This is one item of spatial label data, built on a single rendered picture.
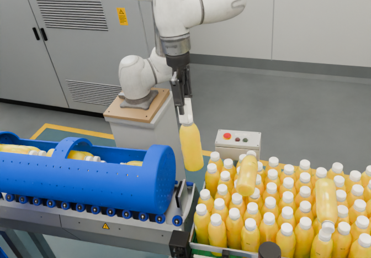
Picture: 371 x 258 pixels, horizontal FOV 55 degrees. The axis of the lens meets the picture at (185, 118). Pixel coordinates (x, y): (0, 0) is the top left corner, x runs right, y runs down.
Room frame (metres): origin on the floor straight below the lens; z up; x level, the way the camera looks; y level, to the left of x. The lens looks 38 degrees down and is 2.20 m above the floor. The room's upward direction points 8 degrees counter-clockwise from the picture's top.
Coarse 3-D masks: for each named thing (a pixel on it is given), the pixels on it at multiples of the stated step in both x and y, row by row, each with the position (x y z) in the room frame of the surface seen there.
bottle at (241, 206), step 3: (231, 201) 0.90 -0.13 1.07; (243, 201) 0.90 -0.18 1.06; (231, 204) 0.89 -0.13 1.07; (234, 204) 0.88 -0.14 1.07; (237, 204) 0.88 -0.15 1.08; (240, 204) 0.88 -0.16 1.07; (243, 204) 0.88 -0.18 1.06; (231, 207) 0.88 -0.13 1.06; (234, 207) 0.88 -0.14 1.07; (237, 207) 0.87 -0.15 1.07; (240, 207) 0.87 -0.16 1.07; (243, 207) 0.88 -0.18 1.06; (240, 210) 0.87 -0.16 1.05; (243, 210) 0.87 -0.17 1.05; (240, 213) 0.86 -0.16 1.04; (243, 213) 0.87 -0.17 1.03
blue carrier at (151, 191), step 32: (0, 160) 1.19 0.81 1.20; (32, 160) 1.15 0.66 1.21; (64, 160) 1.11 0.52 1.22; (128, 160) 1.24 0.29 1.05; (160, 160) 1.02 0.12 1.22; (32, 192) 1.09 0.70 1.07; (64, 192) 1.04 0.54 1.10; (96, 192) 0.99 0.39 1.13; (128, 192) 0.95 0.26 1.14; (160, 192) 0.97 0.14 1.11
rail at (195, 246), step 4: (192, 244) 0.80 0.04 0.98; (196, 244) 0.80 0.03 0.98; (200, 244) 0.79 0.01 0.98; (192, 248) 0.80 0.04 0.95; (196, 248) 0.79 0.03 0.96; (200, 248) 0.79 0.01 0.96; (204, 248) 0.78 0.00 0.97; (208, 248) 0.78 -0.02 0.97; (212, 248) 0.77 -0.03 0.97; (216, 248) 0.77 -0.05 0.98; (220, 248) 0.77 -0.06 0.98; (224, 248) 0.76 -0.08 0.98; (228, 248) 0.76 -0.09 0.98; (220, 252) 0.76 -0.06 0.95; (232, 252) 0.75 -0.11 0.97; (236, 252) 0.74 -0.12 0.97; (240, 252) 0.74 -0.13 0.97; (244, 252) 0.73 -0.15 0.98; (248, 252) 0.73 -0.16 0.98; (252, 252) 0.73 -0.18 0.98; (256, 252) 0.73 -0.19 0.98; (244, 256) 0.74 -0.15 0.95; (248, 256) 0.73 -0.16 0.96; (252, 256) 0.73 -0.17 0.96; (256, 256) 0.72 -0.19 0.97
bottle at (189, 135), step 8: (184, 128) 0.94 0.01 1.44; (192, 128) 0.93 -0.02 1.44; (184, 136) 0.92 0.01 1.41; (192, 136) 0.92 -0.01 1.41; (184, 144) 0.92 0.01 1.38; (192, 144) 0.91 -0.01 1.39; (200, 144) 0.93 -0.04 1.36; (184, 152) 0.91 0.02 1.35; (192, 152) 0.90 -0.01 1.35; (200, 152) 0.92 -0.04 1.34; (184, 160) 0.92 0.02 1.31; (192, 160) 0.90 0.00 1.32; (200, 160) 0.91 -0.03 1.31; (192, 168) 0.89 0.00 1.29; (200, 168) 0.90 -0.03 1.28
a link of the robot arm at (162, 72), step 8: (152, 8) 1.65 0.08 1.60; (152, 16) 1.68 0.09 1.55; (160, 40) 1.69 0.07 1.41; (160, 48) 1.71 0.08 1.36; (152, 56) 1.77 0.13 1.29; (160, 56) 1.74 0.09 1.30; (152, 64) 1.76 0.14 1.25; (160, 64) 1.73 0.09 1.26; (160, 72) 1.73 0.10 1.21; (168, 72) 1.74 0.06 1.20; (160, 80) 1.74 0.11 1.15; (168, 80) 1.77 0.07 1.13
